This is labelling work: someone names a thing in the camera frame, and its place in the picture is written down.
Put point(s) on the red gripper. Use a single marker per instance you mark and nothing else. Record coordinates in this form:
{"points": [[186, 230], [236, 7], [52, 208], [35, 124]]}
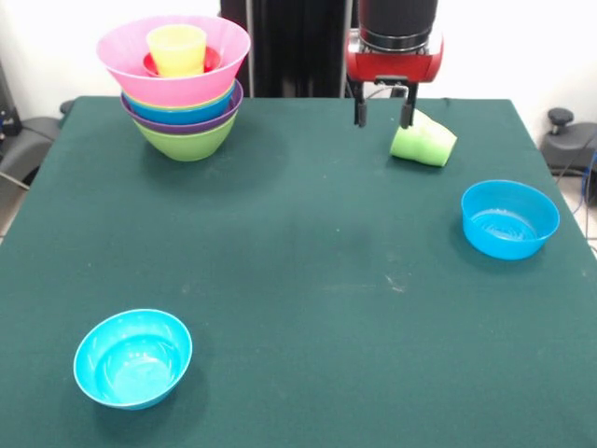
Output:
{"points": [[392, 67]]}

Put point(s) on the green plastic cup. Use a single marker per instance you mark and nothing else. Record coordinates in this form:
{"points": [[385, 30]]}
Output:
{"points": [[412, 142], [443, 147]]}

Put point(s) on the translucent blue plastic bowl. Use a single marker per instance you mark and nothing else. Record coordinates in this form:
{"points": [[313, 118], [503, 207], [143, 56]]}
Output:
{"points": [[513, 219]]}

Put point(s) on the red plastic bowl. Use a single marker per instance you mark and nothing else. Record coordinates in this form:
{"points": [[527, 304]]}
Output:
{"points": [[212, 60]]}

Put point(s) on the purple plastic bowl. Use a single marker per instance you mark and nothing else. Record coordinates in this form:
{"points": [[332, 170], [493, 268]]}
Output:
{"points": [[186, 130]]}

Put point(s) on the large blue plastic bowl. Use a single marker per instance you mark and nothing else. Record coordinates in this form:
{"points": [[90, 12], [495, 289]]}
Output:
{"points": [[182, 116]]}

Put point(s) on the yellow plastic cup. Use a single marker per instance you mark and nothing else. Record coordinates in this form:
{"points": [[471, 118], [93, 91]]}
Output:
{"points": [[181, 71], [177, 46]]}

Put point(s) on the large pink plastic bowl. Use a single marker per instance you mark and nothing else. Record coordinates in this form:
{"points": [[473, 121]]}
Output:
{"points": [[172, 91]]}

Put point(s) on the small light blue bowl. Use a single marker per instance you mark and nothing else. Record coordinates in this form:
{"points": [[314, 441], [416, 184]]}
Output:
{"points": [[133, 361]]}

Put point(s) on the black equipment base with knob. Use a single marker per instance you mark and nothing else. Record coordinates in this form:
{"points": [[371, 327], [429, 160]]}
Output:
{"points": [[569, 144]]}

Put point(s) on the dark green tablecloth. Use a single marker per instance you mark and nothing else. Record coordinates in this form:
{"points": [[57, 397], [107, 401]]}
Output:
{"points": [[298, 401]]}

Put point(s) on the black round knob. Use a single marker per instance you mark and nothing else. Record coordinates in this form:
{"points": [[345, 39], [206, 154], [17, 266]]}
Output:
{"points": [[66, 107]]}

